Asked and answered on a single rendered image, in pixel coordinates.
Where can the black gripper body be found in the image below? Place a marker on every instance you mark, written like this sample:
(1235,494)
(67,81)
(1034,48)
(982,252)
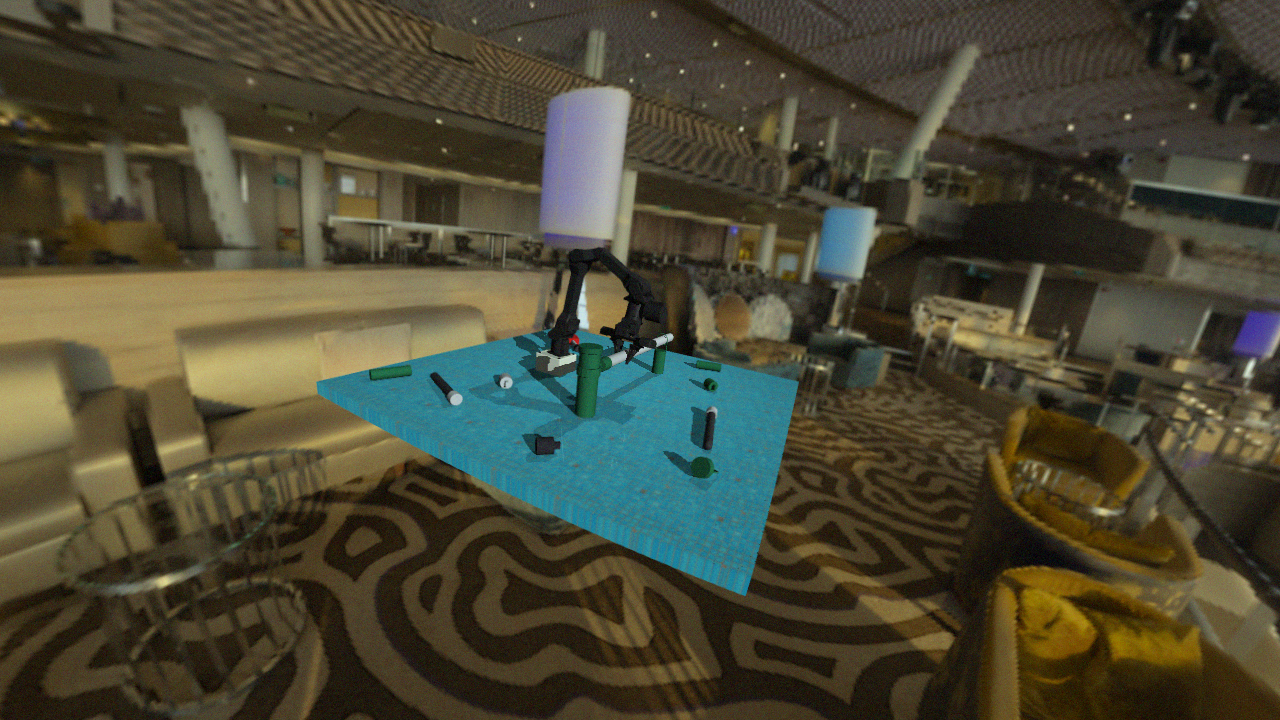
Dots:
(646,342)

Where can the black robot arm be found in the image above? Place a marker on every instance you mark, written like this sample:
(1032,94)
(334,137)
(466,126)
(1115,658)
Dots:
(580,262)

